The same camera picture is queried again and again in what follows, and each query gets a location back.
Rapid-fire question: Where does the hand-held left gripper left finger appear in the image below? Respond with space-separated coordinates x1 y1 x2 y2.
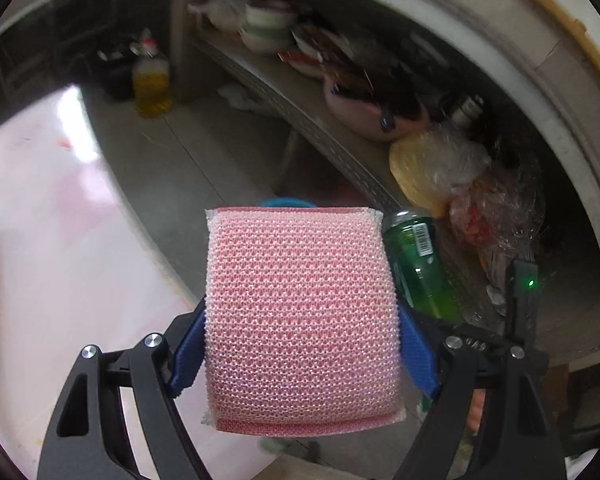
37 297 209 480

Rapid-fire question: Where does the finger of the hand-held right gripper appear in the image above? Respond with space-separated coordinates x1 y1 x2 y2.
412 307 511 348

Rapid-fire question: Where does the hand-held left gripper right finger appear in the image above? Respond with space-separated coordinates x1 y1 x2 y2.
395 306 569 480

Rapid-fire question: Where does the green bottle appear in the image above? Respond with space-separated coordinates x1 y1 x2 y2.
382 209 465 325

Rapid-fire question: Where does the pink mesh sponge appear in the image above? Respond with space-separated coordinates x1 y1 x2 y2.
202 206 407 433

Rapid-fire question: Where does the blue plastic basket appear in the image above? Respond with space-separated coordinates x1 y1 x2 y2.
260 196 317 210

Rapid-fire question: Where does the clear bag with red contents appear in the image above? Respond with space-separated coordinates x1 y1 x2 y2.
447 167 547 263

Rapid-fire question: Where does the clear bag with yellow contents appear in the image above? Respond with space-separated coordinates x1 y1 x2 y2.
389 122 492 219

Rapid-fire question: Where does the pink printed tablecloth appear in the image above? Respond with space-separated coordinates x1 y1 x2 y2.
0 85 211 480

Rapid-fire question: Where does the glass bottle with metal cap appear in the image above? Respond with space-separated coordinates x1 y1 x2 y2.
447 92 487 129

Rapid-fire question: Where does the perforated metal shelf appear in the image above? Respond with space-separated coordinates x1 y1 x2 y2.
189 25 600 368

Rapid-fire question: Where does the pink basin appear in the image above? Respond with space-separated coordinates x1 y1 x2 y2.
322 72 433 142

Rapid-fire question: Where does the crumpled white paper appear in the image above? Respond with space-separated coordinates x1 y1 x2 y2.
216 83 272 112

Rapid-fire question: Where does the cooking oil bottle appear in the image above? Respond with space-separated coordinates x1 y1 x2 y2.
131 30 173 119

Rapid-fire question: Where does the dark kitchenware pile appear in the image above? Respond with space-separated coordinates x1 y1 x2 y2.
280 20 433 123

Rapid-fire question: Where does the dark bin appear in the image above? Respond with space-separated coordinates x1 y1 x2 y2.
92 42 142 102

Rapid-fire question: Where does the concrete counter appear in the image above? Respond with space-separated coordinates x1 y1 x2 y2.
0 0 600 376

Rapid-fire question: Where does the plain white bowl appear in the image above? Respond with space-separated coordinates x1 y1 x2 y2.
239 32 287 56

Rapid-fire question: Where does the white green bowl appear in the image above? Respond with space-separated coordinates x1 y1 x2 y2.
243 19 294 40

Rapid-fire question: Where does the thin white shelf bag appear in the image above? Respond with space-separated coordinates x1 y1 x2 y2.
187 0 248 32

